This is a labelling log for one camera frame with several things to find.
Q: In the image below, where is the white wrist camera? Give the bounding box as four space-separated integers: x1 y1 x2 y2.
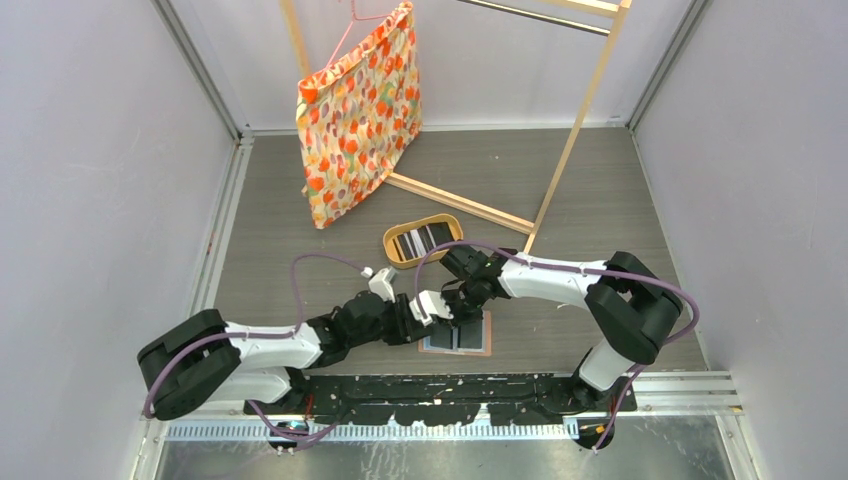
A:
360 266 397 302
409 290 454 326

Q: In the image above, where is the floral orange fabric bag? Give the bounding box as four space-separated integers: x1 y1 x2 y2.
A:
295 1 423 229

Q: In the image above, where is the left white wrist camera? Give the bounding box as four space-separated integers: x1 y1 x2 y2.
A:
360 266 397 302

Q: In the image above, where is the tan oval card tray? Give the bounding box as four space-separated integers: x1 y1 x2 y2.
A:
383 213 464 270

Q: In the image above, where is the pink leather card holder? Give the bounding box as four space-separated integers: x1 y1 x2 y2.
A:
418 310 492 357

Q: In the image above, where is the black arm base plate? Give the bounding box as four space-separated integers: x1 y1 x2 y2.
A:
259 373 637 426

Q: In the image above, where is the wooden clothes rack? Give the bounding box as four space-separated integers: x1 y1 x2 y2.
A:
279 1 631 251

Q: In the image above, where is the dark credit card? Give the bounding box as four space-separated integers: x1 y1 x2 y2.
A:
456 321 485 350

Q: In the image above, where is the pink wire hanger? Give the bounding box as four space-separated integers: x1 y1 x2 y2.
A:
324 0 390 70

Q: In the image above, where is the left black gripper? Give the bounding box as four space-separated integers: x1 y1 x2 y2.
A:
348 292 433 348

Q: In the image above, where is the stack of credit cards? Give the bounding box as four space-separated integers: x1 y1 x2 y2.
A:
389 222 455 261

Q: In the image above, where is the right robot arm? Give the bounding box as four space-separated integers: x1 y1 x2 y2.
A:
440 245 684 411

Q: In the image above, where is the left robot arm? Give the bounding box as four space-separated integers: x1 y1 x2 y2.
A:
137 291 450 421

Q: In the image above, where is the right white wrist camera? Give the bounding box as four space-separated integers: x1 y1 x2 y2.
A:
409 290 454 326

